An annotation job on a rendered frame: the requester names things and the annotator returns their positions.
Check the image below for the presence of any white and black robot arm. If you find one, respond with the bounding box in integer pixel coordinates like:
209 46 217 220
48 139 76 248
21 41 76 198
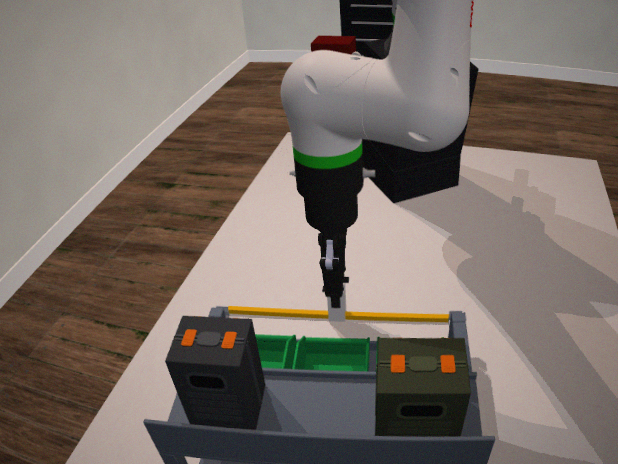
280 0 474 204

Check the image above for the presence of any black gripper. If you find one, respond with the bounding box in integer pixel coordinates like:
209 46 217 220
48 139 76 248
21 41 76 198
304 195 358 322

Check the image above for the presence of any yellow long thin bar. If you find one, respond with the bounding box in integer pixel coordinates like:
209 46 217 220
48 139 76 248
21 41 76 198
228 306 449 322

